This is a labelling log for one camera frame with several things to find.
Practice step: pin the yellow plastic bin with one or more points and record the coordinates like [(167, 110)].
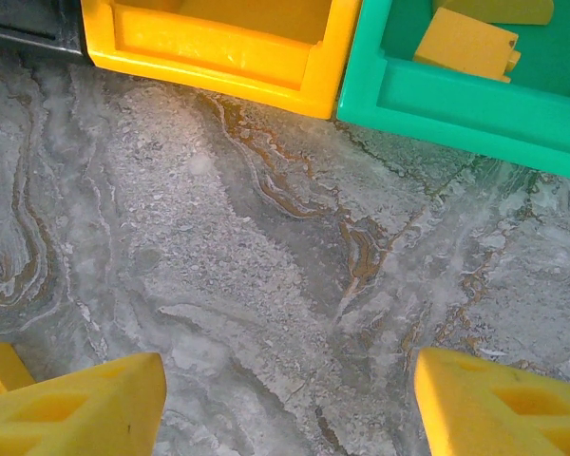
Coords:
[(218, 47)]

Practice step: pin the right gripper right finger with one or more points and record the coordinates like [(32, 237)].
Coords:
[(503, 408)]

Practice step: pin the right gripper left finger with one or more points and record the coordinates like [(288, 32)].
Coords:
[(76, 408)]

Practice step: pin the green plastic bin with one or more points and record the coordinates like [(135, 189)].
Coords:
[(456, 109)]

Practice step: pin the black plastic bin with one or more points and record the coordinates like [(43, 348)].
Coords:
[(28, 28)]

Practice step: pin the yellow lego brick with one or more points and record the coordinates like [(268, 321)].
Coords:
[(461, 45), (513, 12)]

